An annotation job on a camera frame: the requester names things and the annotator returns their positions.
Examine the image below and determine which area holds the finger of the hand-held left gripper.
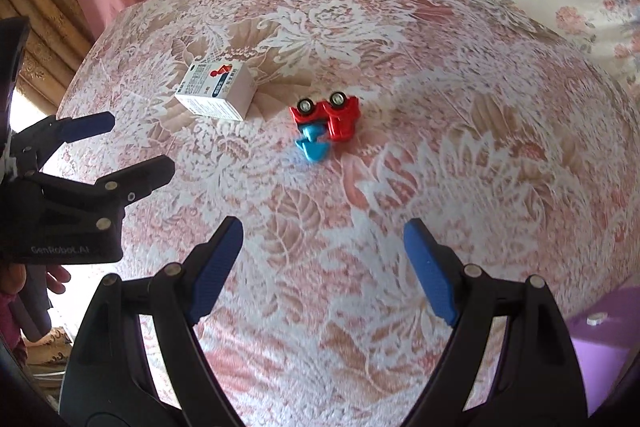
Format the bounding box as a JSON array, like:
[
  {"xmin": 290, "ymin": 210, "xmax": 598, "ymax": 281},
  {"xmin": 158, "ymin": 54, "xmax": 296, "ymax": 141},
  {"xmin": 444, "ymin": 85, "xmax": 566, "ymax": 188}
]
[
  {"xmin": 12, "ymin": 111, "xmax": 116, "ymax": 174},
  {"xmin": 42, "ymin": 155, "xmax": 176, "ymax": 212}
]

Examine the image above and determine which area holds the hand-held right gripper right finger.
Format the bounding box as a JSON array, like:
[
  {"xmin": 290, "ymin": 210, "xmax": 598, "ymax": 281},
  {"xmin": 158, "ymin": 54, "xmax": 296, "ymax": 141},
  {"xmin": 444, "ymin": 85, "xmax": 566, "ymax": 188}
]
[{"xmin": 404, "ymin": 218, "xmax": 576, "ymax": 427}]

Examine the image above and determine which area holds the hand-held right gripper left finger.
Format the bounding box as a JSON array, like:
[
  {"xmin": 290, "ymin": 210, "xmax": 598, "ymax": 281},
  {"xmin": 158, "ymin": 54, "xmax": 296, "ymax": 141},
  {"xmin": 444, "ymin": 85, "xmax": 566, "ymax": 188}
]
[{"xmin": 65, "ymin": 216, "xmax": 246, "ymax": 427}]

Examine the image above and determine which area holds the white medicine box red mark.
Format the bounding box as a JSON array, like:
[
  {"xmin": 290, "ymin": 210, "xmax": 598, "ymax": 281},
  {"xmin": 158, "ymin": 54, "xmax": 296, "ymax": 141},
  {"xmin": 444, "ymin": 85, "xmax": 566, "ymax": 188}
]
[{"xmin": 175, "ymin": 61, "xmax": 257, "ymax": 122}]

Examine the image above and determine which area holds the red and blue toy car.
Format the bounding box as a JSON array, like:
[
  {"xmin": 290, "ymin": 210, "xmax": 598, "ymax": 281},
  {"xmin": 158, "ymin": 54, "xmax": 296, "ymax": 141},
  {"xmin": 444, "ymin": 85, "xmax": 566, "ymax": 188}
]
[{"xmin": 289, "ymin": 91, "xmax": 362, "ymax": 165}]

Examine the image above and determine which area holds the purple box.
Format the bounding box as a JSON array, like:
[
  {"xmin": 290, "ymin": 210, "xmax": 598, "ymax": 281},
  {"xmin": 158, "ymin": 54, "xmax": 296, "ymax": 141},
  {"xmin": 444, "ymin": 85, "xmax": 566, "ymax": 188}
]
[{"xmin": 565, "ymin": 287, "xmax": 640, "ymax": 418}]

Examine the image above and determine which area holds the person's left forearm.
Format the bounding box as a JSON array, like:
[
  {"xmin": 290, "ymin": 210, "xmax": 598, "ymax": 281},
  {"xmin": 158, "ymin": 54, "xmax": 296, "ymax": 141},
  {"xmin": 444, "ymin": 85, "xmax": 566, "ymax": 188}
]
[{"xmin": 0, "ymin": 294, "xmax": 28, "ymax": 360}]

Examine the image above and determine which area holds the person's left hand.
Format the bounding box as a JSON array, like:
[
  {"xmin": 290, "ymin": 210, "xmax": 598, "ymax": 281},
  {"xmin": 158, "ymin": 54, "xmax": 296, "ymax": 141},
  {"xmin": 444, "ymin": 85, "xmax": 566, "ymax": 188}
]
[{"xmin": 0, "ymin": 263, "xmax": 74, "ymax": 298}]

